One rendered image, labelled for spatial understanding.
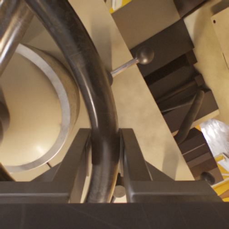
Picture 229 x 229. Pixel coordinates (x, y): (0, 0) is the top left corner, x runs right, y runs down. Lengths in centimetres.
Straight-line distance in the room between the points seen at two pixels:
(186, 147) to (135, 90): 95
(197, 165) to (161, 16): 103
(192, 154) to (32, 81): 119
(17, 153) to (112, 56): 25
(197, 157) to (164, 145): 92
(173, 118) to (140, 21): 62
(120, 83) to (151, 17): 76
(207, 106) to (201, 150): 33
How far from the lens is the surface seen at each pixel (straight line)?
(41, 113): 27
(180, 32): 111
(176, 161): 45
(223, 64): 99
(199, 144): 129
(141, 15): 107
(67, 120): 28
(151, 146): 41
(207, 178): 46
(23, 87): 27
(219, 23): 85
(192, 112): 58
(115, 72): 32
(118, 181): 41
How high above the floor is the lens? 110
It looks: 6 degrees up
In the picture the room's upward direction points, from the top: 119 degrees counter-clockwise
